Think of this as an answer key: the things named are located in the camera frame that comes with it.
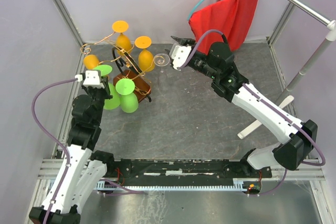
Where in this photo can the white cable duct rail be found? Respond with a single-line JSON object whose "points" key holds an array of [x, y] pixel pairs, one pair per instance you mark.
{"points": [[232, 185]]}

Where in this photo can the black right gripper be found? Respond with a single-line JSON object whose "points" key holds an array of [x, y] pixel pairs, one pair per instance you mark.
{"points": [[190, 41]]}

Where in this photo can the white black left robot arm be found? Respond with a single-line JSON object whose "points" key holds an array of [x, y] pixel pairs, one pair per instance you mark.
{"points": [[82, 167]]}

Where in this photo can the clear wine glass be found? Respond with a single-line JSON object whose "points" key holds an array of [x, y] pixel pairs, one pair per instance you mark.
{"points": [[161, 60]]}

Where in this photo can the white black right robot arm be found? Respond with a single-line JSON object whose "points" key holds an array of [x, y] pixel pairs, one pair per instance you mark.
{"points": [[296, 139]]}

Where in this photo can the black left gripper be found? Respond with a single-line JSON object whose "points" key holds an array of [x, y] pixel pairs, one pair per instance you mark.
{"points": [[105, 89]]}

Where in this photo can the red cloth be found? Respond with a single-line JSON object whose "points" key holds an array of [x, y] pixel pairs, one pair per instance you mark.
{"points": [[232, 17]]}

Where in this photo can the green plastic goblet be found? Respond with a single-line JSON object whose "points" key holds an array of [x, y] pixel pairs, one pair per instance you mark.
{"points": [[114, 98], [128, 100]]}

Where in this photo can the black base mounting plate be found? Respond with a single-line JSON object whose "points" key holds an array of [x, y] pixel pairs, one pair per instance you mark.
{"points": [[153, 172]]}

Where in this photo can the orange plastic goblet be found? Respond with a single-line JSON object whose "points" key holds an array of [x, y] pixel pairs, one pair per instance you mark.
{"points": [[91, 61], [145, 58], [123, 43]]}

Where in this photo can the gold wire wine glass rack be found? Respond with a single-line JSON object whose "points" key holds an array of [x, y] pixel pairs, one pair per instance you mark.
{"points": [[125, 65]]}

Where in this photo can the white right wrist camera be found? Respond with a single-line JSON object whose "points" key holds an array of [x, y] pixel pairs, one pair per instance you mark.
{"points": [[179, 55]]}

